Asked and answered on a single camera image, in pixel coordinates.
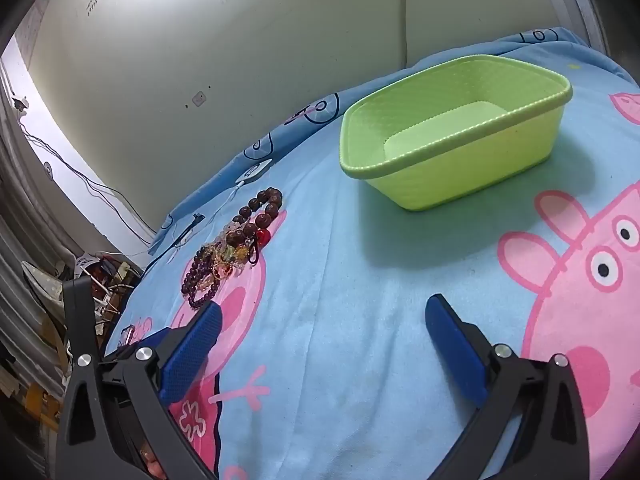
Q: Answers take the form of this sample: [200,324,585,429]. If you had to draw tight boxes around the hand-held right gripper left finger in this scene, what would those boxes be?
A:
[56,302,223,480]

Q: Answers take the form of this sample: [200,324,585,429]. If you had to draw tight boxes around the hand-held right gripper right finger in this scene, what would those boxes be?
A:
[425,294,591,480]

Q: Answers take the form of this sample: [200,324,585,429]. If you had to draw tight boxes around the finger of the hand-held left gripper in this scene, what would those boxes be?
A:
[62,277,99,361]

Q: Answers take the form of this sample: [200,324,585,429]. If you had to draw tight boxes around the purple bead bracelet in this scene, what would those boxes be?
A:
[181,255,222,310]

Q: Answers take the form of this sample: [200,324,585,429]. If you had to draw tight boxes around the gold bead bracelet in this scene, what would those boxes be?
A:
[200,230,256,281]

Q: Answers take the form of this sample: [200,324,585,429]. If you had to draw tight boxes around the red bead black cord charm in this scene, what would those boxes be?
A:
[247,229,273,265]

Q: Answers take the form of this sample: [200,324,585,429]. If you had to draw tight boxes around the green plastic basket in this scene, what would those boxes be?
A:
[339,54,573,212]

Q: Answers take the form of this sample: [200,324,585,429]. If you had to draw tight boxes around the person's left hand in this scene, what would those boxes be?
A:
[141,441,168,480]

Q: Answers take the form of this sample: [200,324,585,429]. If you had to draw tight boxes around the cartoon pig printed blanket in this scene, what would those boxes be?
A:
[102,25,640,480]

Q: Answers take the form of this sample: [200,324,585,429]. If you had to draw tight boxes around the white power bank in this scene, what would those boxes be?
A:
[241,159,274,185]

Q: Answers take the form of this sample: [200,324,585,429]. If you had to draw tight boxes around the tangle of plugs and cables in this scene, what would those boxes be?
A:
[74,254,142,322]

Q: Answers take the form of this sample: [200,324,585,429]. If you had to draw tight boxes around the black cable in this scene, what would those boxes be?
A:
[145,214,206,273]

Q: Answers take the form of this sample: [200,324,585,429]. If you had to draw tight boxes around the black wall wires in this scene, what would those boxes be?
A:
[14,94,162,247]

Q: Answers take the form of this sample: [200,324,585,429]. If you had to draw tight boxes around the white charging cable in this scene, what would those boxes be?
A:
[170,180,249,262]

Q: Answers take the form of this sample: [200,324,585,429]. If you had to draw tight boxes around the white wall cord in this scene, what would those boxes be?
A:
[398,0,412,68]

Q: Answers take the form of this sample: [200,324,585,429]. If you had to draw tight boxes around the window frame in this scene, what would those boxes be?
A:
[530,0,618,58]

